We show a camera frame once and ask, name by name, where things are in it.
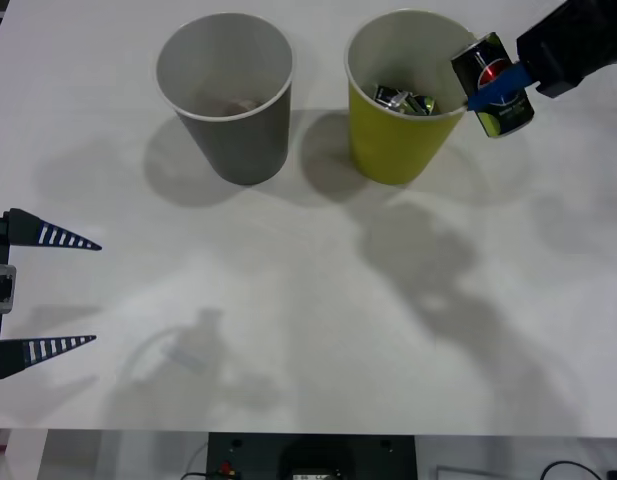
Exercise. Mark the black drink can green print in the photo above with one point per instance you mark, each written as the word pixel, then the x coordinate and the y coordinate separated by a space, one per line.
pixel 508 119

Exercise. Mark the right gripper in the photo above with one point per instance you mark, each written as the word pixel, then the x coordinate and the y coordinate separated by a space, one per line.
pixel 558 45

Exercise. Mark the black and silver can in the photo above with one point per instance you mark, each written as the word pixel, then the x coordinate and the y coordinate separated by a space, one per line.
pixel 388 95

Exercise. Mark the black can green label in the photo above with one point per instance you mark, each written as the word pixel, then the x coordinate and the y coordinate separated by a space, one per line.
pixel 422 105

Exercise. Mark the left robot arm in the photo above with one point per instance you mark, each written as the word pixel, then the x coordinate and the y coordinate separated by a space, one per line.
pixel 0 287

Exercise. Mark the black robot base panel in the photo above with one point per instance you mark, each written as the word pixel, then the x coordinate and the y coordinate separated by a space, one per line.
pixel 248 455

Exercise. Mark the grey plastic waste bin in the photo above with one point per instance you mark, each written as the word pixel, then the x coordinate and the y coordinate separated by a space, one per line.
pixel 243 145

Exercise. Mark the yellow-green plastic waste bin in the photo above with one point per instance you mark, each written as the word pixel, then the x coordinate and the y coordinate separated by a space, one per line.
pixel 388 145

